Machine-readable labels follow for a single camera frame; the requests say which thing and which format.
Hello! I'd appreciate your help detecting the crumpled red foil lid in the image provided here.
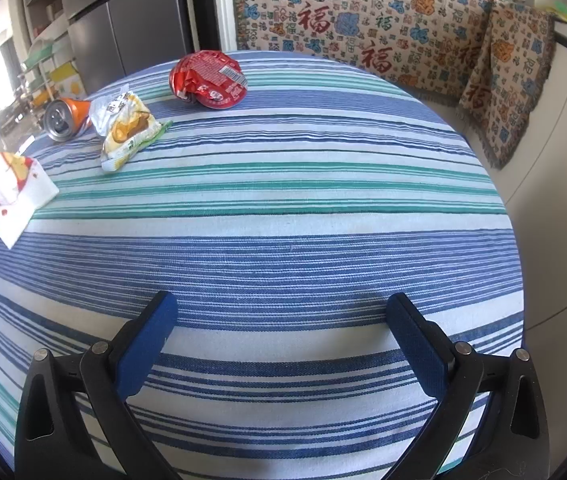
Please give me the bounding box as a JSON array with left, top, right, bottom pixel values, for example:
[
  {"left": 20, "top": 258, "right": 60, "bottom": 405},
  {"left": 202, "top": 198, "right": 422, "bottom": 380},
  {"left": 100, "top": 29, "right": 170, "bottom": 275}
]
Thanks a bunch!
[{"left": 169, "top": 50, "right": 248, "bottom": 110}]

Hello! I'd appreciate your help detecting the yellow green cardboard box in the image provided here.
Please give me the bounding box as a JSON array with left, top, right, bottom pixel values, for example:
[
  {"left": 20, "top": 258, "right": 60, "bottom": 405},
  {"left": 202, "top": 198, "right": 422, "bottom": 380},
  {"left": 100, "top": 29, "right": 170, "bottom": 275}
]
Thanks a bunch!
[{"left": 50, "top": 60, "right": 86, "bottom": 101}]

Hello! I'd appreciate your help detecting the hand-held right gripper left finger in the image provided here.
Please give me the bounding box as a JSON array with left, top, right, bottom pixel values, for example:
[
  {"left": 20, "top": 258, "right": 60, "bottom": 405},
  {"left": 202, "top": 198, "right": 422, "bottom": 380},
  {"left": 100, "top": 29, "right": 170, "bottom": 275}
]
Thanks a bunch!
[{"left": 13, "top": 291, "right": 179, "bottom": 480}]

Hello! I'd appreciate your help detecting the beige printed blanket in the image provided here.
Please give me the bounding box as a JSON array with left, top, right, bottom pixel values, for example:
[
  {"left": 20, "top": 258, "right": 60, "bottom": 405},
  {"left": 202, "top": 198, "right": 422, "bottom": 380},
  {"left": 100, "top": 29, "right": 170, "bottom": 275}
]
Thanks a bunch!
[{"left": 230, "top": 0, "right": 557, "bottom": 171}]

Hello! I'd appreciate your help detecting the green storage rack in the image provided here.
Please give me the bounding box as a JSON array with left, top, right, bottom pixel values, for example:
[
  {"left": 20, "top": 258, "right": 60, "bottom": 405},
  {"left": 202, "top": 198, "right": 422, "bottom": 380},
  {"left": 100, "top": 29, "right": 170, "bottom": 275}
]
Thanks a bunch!
[{"left": 16, "top": 40, "right": 74, "bottom": 111}]

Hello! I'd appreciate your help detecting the white paper food wrapper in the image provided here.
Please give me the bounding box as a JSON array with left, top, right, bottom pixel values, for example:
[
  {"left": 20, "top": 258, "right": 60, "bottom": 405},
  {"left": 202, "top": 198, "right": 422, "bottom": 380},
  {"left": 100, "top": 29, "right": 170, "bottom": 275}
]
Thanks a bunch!
[{"left": 0, "top": 151, "right": 60, "bottom": 250}]

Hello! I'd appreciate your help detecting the orange soda can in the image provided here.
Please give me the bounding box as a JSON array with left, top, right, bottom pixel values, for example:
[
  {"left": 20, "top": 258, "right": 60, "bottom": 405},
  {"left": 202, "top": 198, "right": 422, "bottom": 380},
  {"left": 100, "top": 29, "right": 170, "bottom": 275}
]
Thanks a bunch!
[{"left": 43, "top": 97, "right": 93, "bottom": 142}]

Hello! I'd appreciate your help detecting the grey refrigerator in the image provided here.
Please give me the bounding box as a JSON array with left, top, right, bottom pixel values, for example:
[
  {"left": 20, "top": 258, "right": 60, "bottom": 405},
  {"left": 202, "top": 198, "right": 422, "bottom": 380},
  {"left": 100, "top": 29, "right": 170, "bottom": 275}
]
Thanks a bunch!
[{"left": 23, "top": 0, "right": 194, "bottom": 96}]

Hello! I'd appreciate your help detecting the yellow snack packet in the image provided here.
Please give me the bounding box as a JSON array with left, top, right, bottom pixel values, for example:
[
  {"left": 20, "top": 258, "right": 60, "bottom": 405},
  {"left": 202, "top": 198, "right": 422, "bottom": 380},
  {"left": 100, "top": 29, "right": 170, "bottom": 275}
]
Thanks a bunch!
[{"left": 88, "top": 91, "right": 174, "bottom": 173}]

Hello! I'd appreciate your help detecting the blue green striped tablecloth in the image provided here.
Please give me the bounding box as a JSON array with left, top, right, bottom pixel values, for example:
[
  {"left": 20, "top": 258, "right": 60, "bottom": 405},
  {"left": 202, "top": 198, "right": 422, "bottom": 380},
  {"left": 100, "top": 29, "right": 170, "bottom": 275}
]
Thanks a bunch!
[{"left": 0, "top": 50, "right": 527, "bottom": 480}]

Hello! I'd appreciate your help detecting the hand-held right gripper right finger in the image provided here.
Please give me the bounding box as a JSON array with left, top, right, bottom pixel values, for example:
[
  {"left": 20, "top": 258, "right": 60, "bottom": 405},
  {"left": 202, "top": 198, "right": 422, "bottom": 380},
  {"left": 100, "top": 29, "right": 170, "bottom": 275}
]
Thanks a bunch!
[{"left": 386, "top": 292, "right": 550, "bottom": 480}]

